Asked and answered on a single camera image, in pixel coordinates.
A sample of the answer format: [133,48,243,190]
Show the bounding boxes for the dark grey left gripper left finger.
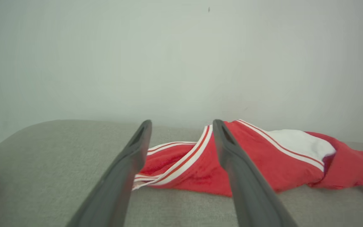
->
[66,119,153,227]

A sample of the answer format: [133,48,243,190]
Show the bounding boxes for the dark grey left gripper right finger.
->
[213,119,298,227]

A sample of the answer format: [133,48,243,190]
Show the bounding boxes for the red shorts with white stripes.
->
[133,119,363,197]

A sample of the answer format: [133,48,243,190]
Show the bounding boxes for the grey fabric sofa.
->
[0,119,363,227]

